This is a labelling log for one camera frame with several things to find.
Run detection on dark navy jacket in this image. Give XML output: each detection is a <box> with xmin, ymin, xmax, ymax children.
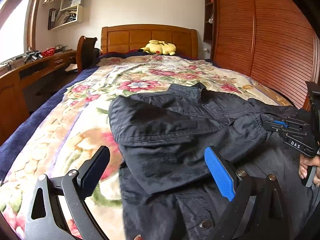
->
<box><xmin>109</xmin><ymin>83</ymin><xmax>319</xmax><ymax>239</ymax></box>

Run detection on person's right hand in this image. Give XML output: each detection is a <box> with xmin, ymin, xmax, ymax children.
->
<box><xmin>298</xmin><ymin>154</ymin><xmax>320</xmax><ymax>186</ymax></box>

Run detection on floral bed quilt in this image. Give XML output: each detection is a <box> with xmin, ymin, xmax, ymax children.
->
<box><xmin>1</xmin><ymin>55</ymin><xmax>289</xmax><ymax>239</ymax></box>

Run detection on wooden desk cabinet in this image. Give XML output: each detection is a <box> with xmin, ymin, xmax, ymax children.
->
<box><xmin>0</xmin><ymin>50</ymin><xmax>76</xmax><ymax>143</ymax></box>

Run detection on wooden slatted wardrobe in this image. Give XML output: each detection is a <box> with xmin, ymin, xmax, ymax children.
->
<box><xmin>204</xmin><ymin>0</ymin><xmax>319</xmax><ymax>109</ymax></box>

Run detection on wooden chair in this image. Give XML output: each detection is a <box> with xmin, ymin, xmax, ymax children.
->
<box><xmin>76</xmin><ymin>35</ymin><xmax>97</xmax><ymax>73</ymax></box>

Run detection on red basket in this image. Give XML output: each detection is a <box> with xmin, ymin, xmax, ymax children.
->
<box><xmin>41</xmin><ymin>47</ymin><xmax>55</xmax><ymax>57</ymax></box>

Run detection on black binoculars on desk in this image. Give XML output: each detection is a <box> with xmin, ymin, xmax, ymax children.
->
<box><xmin>24</xmin><ymin>50</ymin><xmax>43</xmax><ymax>64</ymax></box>

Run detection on wooden bed headboard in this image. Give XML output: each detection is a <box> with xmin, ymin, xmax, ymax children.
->
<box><xmin>101</xmin><ymin>24</ymin><xmax>199</xmax><ymax>59</ymax></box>

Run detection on yellow Pikachu plush toy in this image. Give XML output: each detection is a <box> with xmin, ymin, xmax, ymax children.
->
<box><xmin>138</xmin><ymin>40</ymin><xmax>176</xmax><ymax>56</ymax></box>

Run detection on white wall shelf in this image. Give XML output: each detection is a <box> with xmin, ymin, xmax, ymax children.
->
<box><xmin>43</xmin><ymin>0</ymin><xmax>84</xmax><ymax>30</ymax></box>

